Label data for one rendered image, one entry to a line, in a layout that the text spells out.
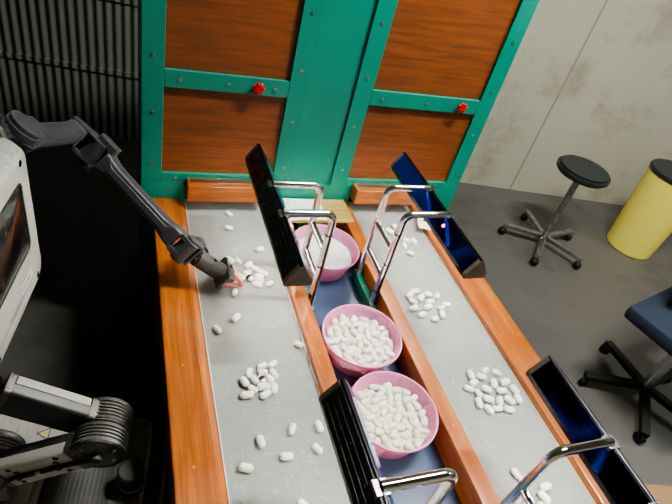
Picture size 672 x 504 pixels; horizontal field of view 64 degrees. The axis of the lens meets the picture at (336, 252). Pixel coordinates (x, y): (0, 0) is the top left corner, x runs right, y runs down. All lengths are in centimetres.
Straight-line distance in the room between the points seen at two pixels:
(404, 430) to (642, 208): 316
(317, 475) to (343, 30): 140
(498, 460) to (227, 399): 78
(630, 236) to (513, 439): 297
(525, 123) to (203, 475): 361
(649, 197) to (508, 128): 110
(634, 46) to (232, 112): 321
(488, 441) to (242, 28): 148
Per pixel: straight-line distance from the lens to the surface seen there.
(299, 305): 177
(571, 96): 445
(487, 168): 448
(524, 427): 179
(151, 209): 166
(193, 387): 153
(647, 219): 443
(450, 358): 184
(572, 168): 377
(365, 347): 176
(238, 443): 147
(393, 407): 165
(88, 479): 174
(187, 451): 143
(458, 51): 218
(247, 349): 165
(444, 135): 234
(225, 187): 207
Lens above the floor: 201
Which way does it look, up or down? 38 degrees down
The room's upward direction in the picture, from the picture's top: 17 degrees clockwise
